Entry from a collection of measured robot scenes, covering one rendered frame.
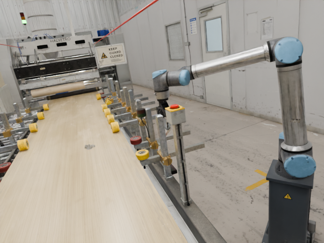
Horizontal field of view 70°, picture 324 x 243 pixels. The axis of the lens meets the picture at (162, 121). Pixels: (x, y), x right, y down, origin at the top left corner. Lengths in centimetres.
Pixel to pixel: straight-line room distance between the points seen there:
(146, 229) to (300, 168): 90
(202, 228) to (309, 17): 320
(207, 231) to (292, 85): 80
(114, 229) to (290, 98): 101
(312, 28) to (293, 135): 255
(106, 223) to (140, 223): 13
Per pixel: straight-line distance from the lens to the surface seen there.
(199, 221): 118
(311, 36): 379
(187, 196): 124
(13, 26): 1033
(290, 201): 175
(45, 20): 797
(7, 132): 242
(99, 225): 97
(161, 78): 137
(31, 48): 433
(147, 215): 94
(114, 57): 402
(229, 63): 143
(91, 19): 1051
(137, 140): 160
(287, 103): 134
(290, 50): 127
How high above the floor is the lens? 150
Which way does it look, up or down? 18 degrees down
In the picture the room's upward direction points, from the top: 8 degrees counter-clockwise
